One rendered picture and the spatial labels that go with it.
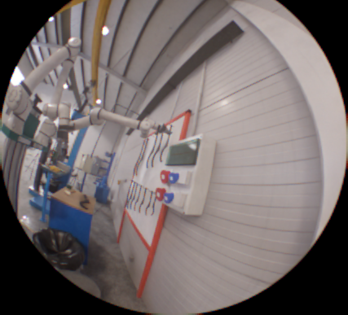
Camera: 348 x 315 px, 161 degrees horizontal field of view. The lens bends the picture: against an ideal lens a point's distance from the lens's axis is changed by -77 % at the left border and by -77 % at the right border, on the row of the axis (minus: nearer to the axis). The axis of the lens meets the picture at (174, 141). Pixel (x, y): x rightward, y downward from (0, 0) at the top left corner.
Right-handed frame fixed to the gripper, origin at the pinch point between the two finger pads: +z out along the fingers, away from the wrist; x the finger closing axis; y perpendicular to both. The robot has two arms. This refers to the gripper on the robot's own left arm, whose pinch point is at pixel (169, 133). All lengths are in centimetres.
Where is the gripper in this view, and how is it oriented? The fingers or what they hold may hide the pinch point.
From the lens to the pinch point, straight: 144.7
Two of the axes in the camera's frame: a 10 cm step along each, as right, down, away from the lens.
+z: 8.2, 3.8, 4.3
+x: -5.4, 2.9, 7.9
